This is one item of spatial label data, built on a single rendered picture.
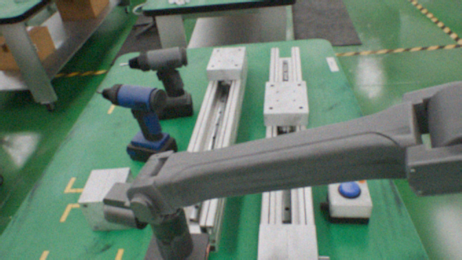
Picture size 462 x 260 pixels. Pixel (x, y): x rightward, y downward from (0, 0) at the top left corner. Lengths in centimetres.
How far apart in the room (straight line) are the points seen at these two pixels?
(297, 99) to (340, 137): 60
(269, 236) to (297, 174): 29
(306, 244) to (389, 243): 21
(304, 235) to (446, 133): 39
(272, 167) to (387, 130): 12
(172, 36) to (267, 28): 61
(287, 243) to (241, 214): 20
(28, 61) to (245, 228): 240
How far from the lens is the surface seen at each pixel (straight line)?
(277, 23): 233
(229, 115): 98
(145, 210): 51
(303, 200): 74
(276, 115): 91
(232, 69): 114
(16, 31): 289
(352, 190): 79
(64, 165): 112
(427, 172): 34
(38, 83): 302
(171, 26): 238
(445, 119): 36
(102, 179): 87
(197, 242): 65
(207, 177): 44
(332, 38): 363
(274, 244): 66
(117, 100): 94
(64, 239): 92
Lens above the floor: 141
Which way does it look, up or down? 36 degrees down
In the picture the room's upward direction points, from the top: 7 degrees counter-clockwise
